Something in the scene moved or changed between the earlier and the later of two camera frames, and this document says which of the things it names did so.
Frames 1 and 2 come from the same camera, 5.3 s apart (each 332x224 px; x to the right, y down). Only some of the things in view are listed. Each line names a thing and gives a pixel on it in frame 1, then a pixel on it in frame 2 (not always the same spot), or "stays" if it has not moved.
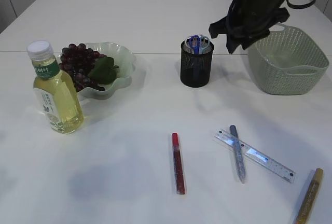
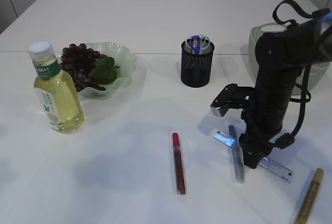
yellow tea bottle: [55, 93] stays
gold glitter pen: [308, 203] stays
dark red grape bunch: [77, 61] stays
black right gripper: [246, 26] → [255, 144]
